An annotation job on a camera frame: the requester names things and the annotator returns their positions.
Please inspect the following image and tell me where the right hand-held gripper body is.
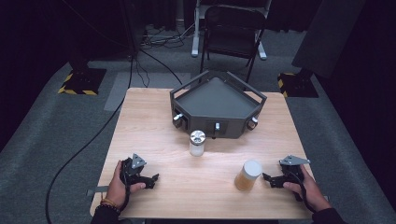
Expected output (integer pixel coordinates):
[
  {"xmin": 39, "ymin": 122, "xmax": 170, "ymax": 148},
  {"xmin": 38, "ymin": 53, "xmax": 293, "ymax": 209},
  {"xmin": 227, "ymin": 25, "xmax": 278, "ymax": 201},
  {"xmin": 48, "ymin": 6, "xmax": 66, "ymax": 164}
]
[{"xmin": 278, "ymin": 154, "xmax": 311, "ymax": 189}]

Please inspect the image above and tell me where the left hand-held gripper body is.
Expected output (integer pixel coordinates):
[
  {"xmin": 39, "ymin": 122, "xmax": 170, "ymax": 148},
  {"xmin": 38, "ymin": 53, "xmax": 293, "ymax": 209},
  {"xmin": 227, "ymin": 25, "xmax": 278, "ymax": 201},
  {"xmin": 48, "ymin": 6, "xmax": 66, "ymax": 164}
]
[{"xmin": 120, "ymin": 152, "xmax": 148, "ymax": 188}]

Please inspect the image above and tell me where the person's left hand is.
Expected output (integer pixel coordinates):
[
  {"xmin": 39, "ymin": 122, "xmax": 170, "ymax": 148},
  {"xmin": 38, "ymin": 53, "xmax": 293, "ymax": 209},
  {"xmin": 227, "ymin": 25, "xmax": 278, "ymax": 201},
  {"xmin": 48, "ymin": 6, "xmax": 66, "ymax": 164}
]
[{"xmin": 105, "ymin": 160, "xmax": 147, "ymax": 209}]

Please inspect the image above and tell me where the person's right hand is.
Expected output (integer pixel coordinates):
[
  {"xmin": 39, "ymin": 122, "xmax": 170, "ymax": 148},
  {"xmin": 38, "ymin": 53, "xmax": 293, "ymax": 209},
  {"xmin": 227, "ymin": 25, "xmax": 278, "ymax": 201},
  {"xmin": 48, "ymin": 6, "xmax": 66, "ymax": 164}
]
[{"xmin": 282, "ymin": 173, "xmax": 332, "ymax": 213}]

